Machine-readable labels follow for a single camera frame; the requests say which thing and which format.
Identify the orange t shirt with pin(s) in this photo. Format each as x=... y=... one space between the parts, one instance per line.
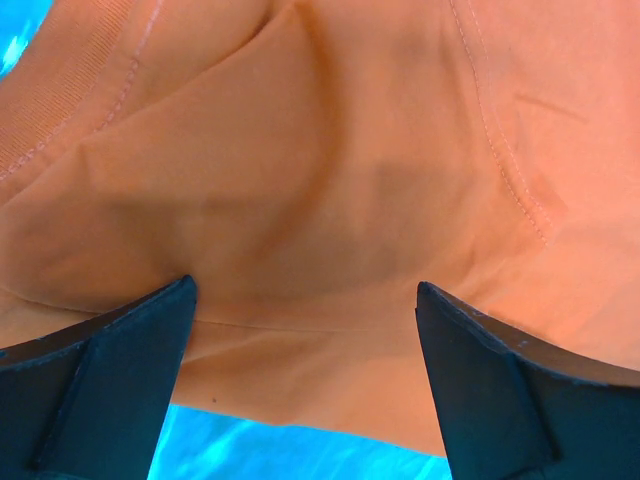
x=309 y=163

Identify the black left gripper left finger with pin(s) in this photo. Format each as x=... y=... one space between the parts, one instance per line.
x=89 y=401

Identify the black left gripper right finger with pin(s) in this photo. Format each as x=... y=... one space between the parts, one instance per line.
x=512 y=406

